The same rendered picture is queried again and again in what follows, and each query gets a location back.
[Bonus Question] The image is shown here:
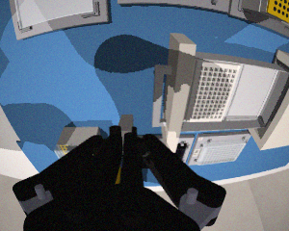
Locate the blue bench mat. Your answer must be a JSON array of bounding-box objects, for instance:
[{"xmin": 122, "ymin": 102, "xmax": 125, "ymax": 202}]
[{"xmin": 0, "ymin": 0, "xmax": 289, "ymax": 182}]

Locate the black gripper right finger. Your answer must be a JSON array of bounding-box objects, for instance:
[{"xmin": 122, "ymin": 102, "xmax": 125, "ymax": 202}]
[{"xmin": 118, "ymin": 115, "xmax": 226, "ymax": 230}]

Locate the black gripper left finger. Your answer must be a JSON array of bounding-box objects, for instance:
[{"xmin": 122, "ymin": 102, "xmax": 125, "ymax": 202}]
[{"xmin": 13, "ymin": 115, "xmax": 127, "ymax": 224}]

